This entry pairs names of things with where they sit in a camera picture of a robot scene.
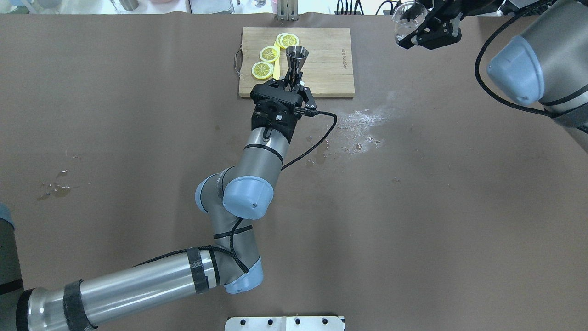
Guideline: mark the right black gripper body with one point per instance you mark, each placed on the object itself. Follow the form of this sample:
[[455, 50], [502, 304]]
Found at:
[[465, 10]]

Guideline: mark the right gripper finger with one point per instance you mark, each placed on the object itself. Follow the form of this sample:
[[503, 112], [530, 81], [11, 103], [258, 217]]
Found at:
[[409, 34]]

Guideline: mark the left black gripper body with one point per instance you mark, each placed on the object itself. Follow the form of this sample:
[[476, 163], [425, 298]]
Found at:
[[307, 95]]

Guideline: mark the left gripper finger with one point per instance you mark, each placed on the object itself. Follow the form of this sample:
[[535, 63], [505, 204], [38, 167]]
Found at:
[[277, 84], [301, 87]]

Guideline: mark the clear glass cup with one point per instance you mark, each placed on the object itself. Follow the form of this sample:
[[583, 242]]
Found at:
[[408, 17]]

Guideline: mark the steel jigger measuring cup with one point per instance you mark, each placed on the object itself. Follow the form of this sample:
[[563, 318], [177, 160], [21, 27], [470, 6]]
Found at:
[[296, 56]]

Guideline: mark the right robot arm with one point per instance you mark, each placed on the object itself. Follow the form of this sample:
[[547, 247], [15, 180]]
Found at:
[[543, 70]]

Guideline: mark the steel shaker tin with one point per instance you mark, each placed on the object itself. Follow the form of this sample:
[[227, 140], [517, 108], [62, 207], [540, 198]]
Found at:
[[129, 5]]

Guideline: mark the yellow plastic knife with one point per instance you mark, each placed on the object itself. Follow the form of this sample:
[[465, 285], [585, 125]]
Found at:
[[277, 63]]

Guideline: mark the lemon slice near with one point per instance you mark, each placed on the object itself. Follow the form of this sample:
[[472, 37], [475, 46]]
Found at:
[[262, 70]]

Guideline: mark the lemon slice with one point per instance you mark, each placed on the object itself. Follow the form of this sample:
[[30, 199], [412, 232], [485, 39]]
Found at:
[[285, 40], [270, 54], [262, 70]]

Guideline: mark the lemon slice middle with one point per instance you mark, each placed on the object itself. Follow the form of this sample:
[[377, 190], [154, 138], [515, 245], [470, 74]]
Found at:
[[270, 54]]

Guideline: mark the lemon slice far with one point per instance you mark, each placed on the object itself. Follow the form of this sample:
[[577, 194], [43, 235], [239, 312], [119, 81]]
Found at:
[[285, 40]]

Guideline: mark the aluminium frame post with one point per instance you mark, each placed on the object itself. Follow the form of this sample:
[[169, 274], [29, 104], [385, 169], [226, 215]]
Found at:
[[287, 10]]

